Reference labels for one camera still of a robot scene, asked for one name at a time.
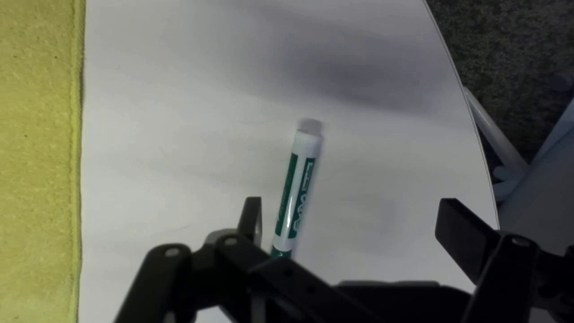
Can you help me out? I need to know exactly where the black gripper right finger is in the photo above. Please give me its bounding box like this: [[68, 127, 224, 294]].
[[434, 197, 574, 323]]

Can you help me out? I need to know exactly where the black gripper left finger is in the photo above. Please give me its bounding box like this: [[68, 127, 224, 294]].
[[113, 197, 358, 323]]

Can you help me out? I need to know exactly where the green white marker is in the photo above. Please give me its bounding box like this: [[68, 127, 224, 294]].
[[270, 118, 322, 258]]

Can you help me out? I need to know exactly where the yellow-green microfiber towel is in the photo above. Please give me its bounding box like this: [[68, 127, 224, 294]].
[[0, 0, 86, 323]]

